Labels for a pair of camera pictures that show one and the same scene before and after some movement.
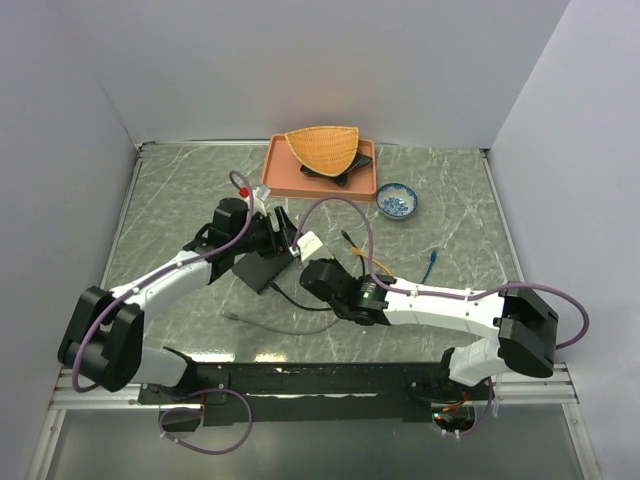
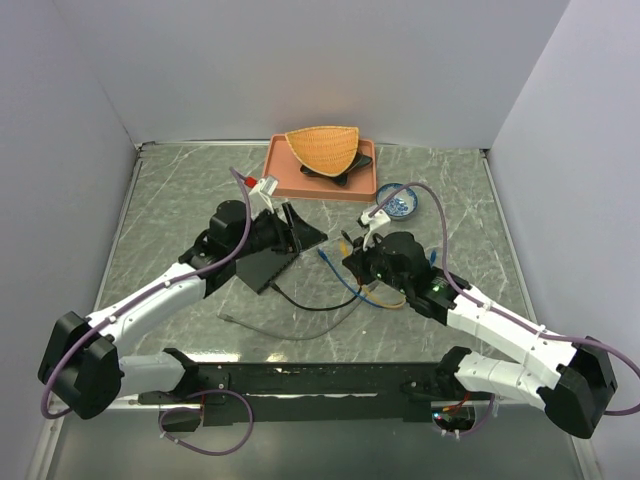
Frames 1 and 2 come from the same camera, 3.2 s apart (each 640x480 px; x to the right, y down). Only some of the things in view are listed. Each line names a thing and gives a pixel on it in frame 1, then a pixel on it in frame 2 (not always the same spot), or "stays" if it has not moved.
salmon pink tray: (282, 175) stays
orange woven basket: (329, 150) stays
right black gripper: (331, 260) to (357, 260)
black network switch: (256, 271) stays
